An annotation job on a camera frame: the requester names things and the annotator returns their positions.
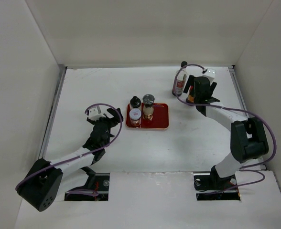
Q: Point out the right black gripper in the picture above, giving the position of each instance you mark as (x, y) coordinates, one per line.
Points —
(190, 82)

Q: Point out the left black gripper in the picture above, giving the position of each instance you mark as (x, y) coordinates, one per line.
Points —
(113, 121)

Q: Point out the red lid sauce jar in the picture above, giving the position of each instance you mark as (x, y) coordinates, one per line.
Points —
(190, 97)

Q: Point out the grey lid sauce jar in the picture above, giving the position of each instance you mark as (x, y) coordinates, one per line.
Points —
(135, 117)

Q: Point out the black cap white bottle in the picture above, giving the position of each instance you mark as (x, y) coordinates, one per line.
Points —
(135, 103)

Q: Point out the clear top pepper grinder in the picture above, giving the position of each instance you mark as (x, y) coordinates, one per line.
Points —
(148, 109)

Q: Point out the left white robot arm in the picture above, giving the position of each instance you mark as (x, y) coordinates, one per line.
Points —
(41, 185)

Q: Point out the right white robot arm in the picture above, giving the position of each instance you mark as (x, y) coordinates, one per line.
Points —
(248, 140)

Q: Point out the tall dark vinegar bottle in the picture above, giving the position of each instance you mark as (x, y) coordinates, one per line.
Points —
(180, 83)

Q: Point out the red lacquer tray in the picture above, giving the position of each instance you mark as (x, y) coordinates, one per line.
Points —
(160, 120)

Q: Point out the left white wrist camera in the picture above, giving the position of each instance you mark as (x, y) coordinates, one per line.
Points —
(94, 113)

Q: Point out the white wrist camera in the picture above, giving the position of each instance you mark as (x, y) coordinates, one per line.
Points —
(94, 113)
(210, 74)

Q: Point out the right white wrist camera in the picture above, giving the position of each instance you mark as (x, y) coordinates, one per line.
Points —
(210, 74)

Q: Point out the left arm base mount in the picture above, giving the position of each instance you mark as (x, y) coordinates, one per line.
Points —
(96, 187)

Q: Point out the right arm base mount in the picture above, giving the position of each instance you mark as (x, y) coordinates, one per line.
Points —
(210, 187)

